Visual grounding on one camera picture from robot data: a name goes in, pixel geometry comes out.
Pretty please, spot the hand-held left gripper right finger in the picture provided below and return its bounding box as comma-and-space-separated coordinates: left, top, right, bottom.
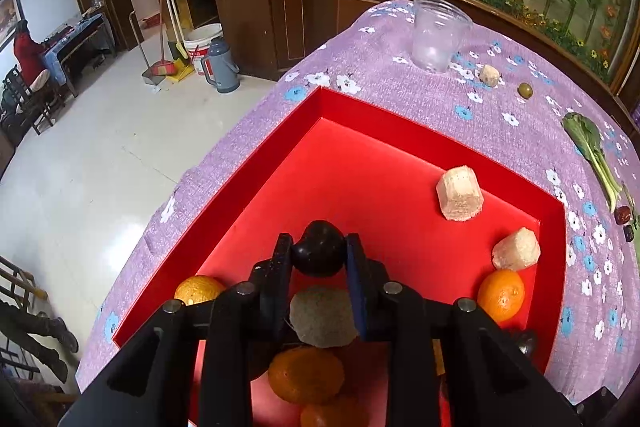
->
346, 233, 581, 427

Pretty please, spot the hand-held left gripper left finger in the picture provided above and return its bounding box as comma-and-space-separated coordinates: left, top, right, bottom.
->
60, 233, 296, 427

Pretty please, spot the large orange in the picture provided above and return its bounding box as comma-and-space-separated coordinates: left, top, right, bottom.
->
268, 346, 346, 406

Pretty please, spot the red cardboard box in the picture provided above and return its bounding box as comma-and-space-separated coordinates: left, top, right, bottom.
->
112, 87, 568, 427

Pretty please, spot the purple floral tablecloth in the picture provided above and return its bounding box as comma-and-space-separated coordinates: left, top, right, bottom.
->
75, 0, 640, 408

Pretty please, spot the person's leg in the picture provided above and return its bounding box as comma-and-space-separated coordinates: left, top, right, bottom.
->
0, 332, 68, 383
0, 302, 80, 353

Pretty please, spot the grey thermos jug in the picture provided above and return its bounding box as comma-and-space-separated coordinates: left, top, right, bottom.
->
201, 38, 241, 94

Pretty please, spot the metal dustpan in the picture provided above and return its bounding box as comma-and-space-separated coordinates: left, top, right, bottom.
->
129, 11, 166, 86

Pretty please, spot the red broom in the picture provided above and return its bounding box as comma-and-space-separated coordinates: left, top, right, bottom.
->
149, 0, 178, 78

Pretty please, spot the white bucket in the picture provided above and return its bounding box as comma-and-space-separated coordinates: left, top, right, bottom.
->
182, 23, 223, 76

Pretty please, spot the wooden chair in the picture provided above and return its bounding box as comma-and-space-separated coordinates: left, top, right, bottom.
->
0, 254, 48, 303

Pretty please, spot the clear plastic cup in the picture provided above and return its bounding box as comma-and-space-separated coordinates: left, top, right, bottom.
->
411, 0, 474, 74

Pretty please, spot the wooden cabinet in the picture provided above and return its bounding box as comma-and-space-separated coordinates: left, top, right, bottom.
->
170, 0, 640, 132

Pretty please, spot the bok choy stalk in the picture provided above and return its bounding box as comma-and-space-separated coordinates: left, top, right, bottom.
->
562, 112, 622, 212

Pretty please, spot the dark chair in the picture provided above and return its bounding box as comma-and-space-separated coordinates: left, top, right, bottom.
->
0, 64, 56, 135

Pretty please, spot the dark side table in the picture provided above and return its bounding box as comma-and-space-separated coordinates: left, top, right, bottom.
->
42, 14, 116, 98

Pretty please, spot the framed wall picture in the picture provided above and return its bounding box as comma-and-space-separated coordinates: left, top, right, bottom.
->
0, 0, 25, 52

